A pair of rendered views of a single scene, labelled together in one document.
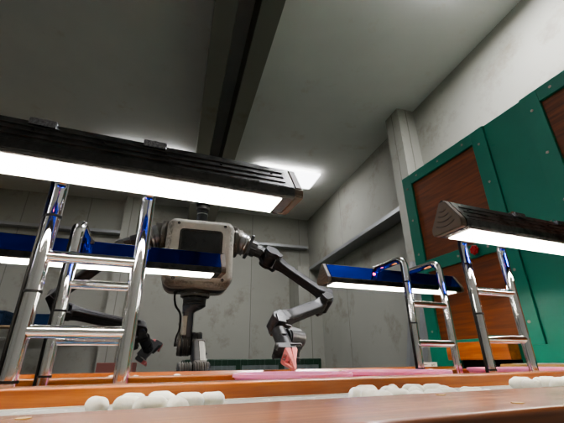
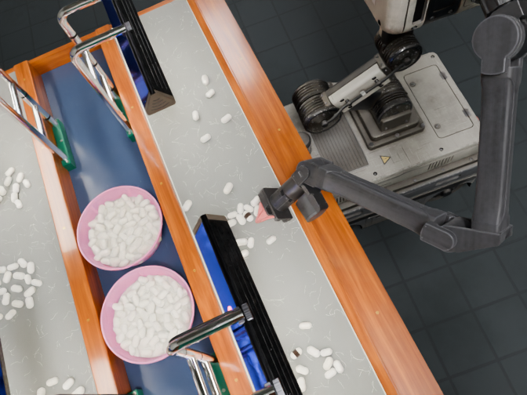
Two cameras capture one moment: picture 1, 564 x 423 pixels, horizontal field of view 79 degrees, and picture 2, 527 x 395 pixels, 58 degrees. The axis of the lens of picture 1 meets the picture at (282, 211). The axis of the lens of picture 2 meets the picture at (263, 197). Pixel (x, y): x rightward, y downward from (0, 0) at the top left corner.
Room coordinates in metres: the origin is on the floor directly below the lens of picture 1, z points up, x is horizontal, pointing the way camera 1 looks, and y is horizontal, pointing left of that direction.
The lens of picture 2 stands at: (1.45, -0.50, 2.03)
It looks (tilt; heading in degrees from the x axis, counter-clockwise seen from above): 66 degrees down; 107
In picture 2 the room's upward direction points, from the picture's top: 20 degrees counter-clockwise
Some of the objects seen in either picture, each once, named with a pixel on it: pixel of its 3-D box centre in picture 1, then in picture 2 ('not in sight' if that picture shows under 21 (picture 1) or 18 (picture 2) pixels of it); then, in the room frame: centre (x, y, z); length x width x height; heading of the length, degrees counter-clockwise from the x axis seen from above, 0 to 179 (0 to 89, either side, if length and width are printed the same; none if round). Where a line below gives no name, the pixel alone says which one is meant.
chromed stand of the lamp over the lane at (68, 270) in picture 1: (101, 316); (123, 70); (0.88, 0.45, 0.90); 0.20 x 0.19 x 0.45; 112
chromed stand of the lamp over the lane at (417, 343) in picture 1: (415, 326); (240, 373); (1.24, -0.45, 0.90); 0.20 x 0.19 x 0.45; 112
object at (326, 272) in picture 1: (394, 279); (262, 354); (1.32, -0.43, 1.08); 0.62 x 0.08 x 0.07; 112
